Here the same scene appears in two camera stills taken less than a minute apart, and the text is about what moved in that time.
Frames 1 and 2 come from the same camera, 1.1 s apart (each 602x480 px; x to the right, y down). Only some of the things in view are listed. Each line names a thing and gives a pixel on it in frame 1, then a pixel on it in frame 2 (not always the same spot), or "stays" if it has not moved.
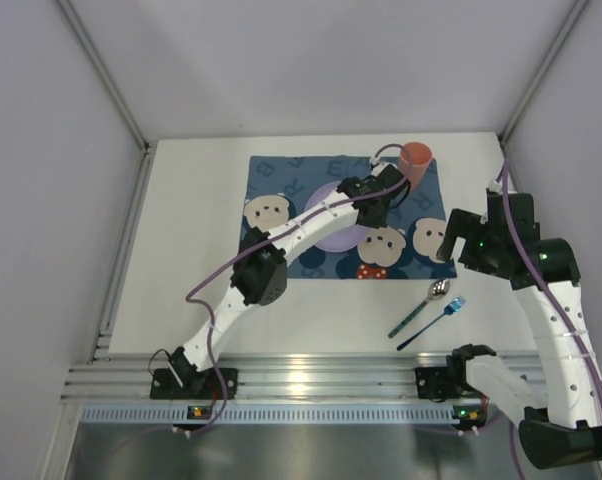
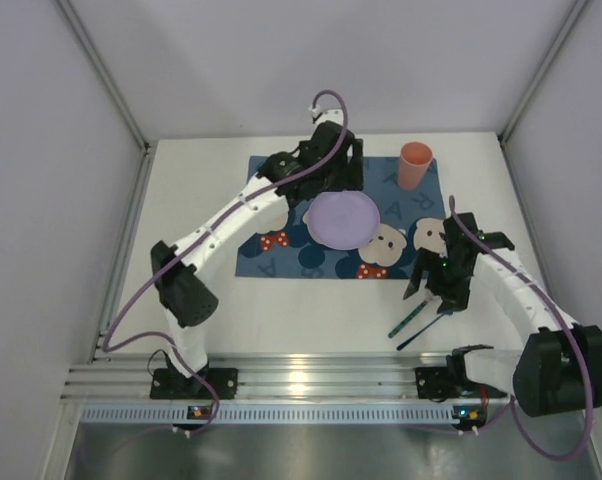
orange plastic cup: [421, 157] stays
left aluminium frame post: [146, 143] stays
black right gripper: [461, 230] to [439, 286]
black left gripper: [396, 176] to [345, 163]
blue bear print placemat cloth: [404, 247] stays
